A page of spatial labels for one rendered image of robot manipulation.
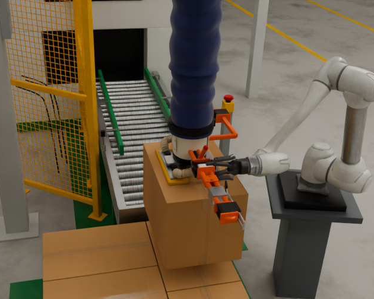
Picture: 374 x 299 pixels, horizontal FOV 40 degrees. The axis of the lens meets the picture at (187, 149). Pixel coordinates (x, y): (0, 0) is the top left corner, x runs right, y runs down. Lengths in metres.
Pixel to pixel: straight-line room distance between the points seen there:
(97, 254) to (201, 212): 0.73
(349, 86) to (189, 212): 0.96
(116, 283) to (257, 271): 1.26
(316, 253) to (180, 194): 1.18
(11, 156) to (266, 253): 1.91
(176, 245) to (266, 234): 1.58
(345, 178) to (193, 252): 0.93
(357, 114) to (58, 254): 1.73
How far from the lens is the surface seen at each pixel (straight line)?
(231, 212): 2.04
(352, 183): 2.90
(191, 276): 2.74
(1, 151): 3.63
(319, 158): 2.95
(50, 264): 2.85
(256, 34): 5.98
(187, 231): 2.46
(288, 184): 3.07
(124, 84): 5.02
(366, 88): 2.52
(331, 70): 2.59
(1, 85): 3.42
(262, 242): 3.88
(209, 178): 2.26
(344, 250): 3.98
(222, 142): 3.67
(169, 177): 2.49
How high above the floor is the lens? 2.41
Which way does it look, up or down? 29 degrees down
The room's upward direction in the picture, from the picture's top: 3 degrees clockwise
